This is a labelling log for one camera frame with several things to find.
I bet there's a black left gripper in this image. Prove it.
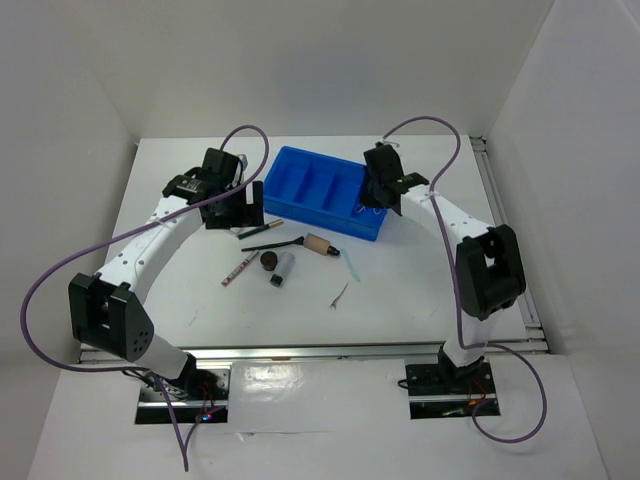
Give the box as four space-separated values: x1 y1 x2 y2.
205 180 264 230

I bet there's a silver duckbill hair clip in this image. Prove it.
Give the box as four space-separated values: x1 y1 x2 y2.
329 282 349 310

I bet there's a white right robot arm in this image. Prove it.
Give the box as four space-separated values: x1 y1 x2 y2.
360 142 526 392

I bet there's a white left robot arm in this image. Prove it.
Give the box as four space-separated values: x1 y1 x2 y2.
68 148 264 399

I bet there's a black makeup brush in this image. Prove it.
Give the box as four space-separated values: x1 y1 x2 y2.
241 236 305 252

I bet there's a dark green gold mascara tube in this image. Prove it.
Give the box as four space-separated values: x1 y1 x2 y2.
237 219 283 240

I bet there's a round brown cosmetic jar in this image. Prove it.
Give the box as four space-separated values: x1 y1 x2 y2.
260 251 278 272

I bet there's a clear bottle black cap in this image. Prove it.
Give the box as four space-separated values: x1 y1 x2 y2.
270 252 295 287

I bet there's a blue divided plastic bin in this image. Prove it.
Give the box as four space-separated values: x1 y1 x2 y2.
263 146 386 242

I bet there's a beige foundation bottle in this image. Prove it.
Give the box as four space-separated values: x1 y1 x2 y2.
303 233 341 258

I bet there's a mint green spatula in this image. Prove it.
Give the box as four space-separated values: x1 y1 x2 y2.
341 248 361 282

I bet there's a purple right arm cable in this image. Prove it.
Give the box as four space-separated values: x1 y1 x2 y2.
382 116 548 444

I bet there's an aluminium front rail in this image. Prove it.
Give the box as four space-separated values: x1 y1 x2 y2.
186 342 441 362

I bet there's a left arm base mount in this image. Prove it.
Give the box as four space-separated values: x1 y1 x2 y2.
134 363 231 425

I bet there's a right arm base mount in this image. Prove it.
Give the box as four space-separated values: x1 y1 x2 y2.
397 362 501 420

